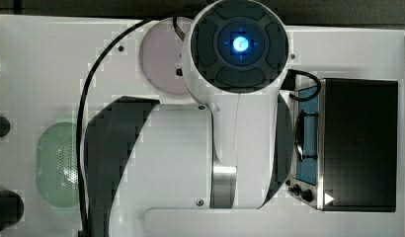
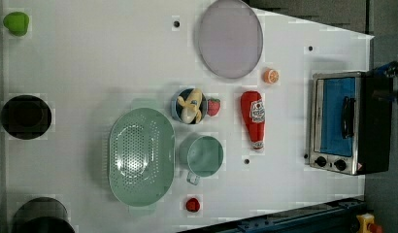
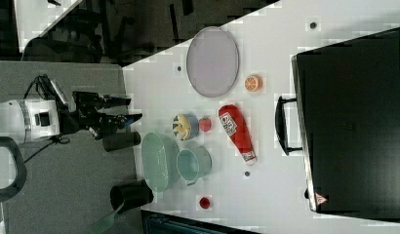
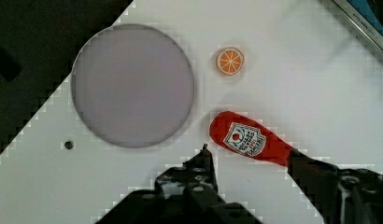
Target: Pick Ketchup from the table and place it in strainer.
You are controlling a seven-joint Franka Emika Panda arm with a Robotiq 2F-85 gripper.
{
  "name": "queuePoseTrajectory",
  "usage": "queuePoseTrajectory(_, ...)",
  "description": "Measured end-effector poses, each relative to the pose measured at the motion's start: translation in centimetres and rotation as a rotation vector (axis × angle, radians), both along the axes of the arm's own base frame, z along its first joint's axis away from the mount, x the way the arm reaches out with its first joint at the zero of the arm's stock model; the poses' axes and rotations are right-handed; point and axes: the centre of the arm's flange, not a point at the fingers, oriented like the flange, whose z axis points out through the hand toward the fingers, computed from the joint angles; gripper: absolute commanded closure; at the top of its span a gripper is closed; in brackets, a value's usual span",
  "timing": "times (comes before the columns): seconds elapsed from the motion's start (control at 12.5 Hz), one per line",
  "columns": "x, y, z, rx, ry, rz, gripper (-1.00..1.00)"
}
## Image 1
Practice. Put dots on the grey round plate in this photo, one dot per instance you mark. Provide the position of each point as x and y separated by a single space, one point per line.
161 58

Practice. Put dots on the black cylinder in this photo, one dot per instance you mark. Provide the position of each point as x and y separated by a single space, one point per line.
5 126
11 209

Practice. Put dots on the black cylinder lower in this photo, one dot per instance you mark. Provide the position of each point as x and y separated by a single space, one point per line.
11 209

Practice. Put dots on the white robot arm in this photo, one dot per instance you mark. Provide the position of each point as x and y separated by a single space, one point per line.
227 147

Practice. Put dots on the black cylinder upper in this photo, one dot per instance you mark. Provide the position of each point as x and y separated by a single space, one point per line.
5 126

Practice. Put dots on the green perforated strainer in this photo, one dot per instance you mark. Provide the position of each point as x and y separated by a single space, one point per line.
56 169

